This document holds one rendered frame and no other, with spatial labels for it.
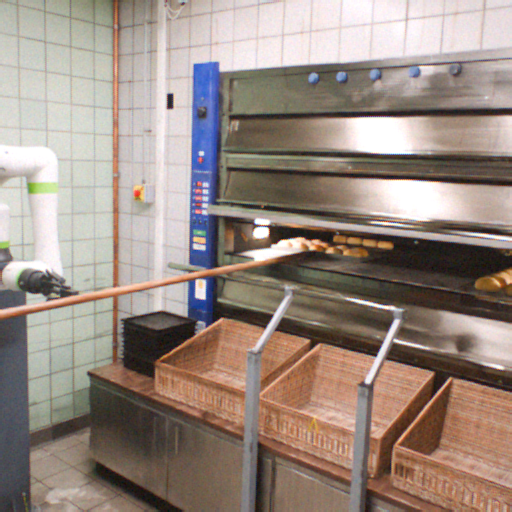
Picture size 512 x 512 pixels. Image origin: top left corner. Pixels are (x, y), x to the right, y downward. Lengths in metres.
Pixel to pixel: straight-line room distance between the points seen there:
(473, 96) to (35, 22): 2.23
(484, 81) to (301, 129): 0.83
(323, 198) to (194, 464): 1.30
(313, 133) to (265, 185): 0.36
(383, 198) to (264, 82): 0.85
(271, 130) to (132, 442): 1.64
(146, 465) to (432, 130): 1.97
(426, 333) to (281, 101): 1.25
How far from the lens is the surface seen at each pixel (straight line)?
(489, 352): 2.48
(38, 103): 3.49
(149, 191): 3.47
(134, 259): 3.67
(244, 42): 3.09
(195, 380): 2.70
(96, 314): 3.80
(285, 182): 2.88
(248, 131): 3.02
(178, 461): 2.86
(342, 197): 2.68
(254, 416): 2.39
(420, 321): 2.58
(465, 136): 2.46
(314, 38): 2.84
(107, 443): 3.25
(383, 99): 2.63
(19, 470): 3.07
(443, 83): 2.53
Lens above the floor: 1.67
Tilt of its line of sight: 9 degrees down
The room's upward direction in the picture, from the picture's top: 2 degrees clockwise
